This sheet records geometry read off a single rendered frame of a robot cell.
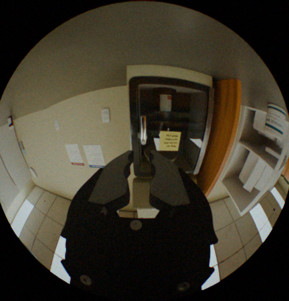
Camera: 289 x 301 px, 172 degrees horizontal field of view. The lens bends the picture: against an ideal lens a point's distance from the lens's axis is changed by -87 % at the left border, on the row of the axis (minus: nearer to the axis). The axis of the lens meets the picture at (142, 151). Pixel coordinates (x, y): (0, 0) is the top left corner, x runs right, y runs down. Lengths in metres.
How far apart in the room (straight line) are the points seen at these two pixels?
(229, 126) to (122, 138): 0.75
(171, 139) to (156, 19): 0.35
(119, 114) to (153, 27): 0.70
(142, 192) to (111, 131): 0.58
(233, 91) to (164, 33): 0.30
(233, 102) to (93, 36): 0.42
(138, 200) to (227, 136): 0.46
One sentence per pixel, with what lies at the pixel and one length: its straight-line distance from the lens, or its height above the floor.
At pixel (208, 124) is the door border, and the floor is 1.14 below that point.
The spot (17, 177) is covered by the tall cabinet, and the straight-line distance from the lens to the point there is 2.98.
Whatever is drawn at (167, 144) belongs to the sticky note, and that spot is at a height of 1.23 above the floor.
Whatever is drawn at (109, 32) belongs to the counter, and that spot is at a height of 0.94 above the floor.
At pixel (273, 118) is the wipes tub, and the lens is 0.62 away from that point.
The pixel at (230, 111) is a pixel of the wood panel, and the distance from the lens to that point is 0.42.
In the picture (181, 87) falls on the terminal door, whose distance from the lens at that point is 0.35.
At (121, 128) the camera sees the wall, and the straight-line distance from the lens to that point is 0.81.
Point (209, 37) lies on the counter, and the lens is 0.22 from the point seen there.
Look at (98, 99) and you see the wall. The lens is 0.86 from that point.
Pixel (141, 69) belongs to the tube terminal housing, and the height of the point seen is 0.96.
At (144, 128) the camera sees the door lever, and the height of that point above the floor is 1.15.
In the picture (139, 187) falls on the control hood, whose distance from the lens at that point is 0.45.
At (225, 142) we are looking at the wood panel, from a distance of 0.43.
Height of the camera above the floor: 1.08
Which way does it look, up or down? 28 degrees up
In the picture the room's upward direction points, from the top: 179 degrees clockwise
